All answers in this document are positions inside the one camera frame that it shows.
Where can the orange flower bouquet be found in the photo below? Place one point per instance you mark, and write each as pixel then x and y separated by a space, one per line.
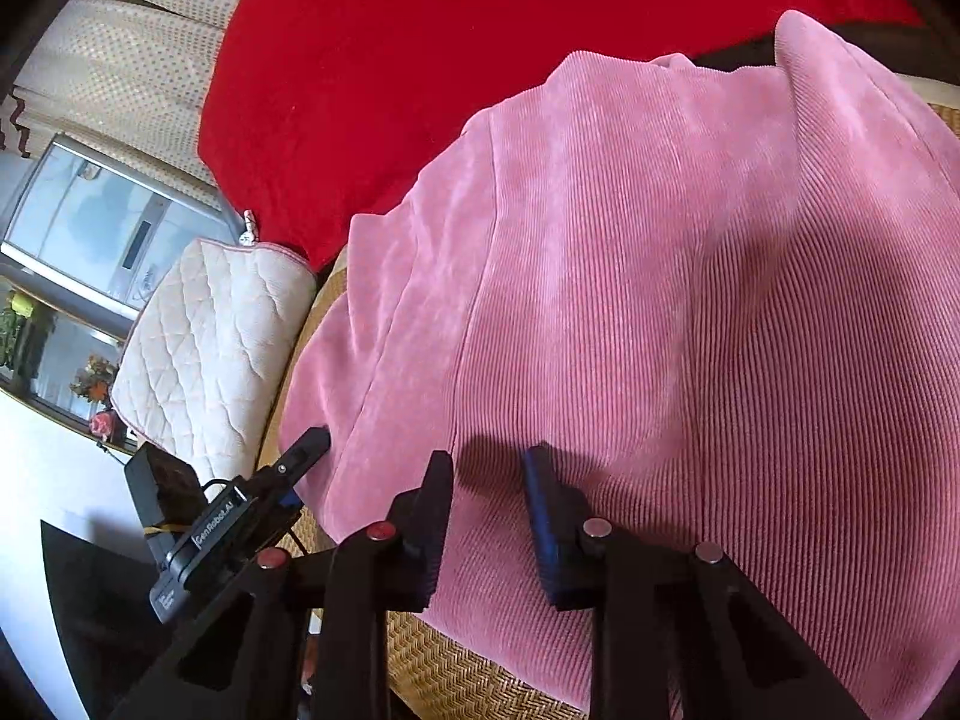
pixel 97 390

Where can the woven bamboo mat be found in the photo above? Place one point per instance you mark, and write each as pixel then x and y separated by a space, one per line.
pixel 450 660

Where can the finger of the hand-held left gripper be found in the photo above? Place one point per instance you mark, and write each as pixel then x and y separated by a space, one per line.
pixel 300 457
pixel 285 501

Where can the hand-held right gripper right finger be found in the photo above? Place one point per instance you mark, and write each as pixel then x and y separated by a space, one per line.
pixel 546 525

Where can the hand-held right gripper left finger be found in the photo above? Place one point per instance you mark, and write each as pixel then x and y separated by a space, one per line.
pixel 429 532

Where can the green potted plant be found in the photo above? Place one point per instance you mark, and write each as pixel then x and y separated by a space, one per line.
pixel 19 330

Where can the red blanket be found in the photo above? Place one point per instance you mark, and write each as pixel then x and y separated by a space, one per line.
pixel 412 90

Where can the beige dotted curtain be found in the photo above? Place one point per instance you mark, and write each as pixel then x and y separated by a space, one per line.
pixel 127 52

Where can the beige quilted cushion cover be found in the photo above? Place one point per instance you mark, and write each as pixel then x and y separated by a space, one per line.
pixel 202 345

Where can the small patterned cloth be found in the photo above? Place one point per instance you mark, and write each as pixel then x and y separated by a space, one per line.
pixel 248 229

